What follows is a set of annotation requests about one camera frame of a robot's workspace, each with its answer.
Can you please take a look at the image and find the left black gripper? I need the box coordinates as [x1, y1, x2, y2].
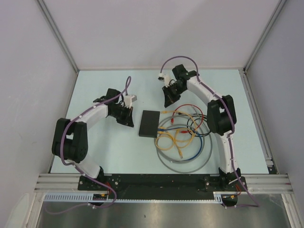
[110, 104, 133, 127]

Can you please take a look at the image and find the blue ethernet cable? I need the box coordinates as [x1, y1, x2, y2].
[158, 127, 205, 160]

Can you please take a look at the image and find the yellow ethernet cable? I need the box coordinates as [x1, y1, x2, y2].
[161, 110, 201, 133]
[155, 129, 197, 159]

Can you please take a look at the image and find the right aluminium corner post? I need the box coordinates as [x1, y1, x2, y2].
[243, 0, 289, 72]

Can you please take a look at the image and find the red ethernet cable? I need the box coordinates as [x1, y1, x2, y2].
[170, 104, 204, 135]

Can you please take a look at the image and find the black network switch box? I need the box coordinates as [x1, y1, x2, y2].
[138, 110, 160, 138]

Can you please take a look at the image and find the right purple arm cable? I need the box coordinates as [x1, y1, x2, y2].
[159, 56, 261, 208]

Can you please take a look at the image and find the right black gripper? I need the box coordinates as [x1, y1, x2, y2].
[162, 83, 186, 108]

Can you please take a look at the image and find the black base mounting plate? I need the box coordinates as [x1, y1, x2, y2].
[77, 174, 247, 206]

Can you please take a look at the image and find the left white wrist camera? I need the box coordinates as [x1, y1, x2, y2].
[124, 95, 137, 108]

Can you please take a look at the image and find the left aluminium corner post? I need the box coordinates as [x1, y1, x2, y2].
[35, 0, 79, 74]

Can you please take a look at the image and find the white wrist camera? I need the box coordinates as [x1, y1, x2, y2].
[124, 95, 137, 108]
[158, 73, 171, 87]

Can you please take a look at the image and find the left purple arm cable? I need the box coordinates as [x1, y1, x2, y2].
[44, 76, 133, 214]

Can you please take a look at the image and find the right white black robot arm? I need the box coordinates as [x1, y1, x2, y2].
[158, 65, 241, 190]

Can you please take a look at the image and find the grey slotted cable duct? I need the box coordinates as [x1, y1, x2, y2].
[44, 192, 222, 204]

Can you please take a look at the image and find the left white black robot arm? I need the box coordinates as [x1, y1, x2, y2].
[51, 88, 137, 190]

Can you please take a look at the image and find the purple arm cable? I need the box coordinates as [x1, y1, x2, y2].
[159, 56, 261, 208]
[44, 76, 133, 214]

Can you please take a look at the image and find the aluminium corner post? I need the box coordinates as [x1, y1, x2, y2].
[243, 0, 289, 72]
[35, 0, 79, 74]

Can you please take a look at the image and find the right aluminium side rail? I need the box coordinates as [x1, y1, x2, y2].
[239, 69, 278, 174]

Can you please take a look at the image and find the aluminium front frame rail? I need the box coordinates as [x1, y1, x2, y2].
[35, 174, 293, 194]

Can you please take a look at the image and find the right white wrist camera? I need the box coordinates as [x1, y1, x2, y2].
[158, 73, 171, 87]

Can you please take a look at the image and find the black ethernet cable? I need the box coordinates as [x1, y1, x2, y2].
[166, 113, 213, 137]

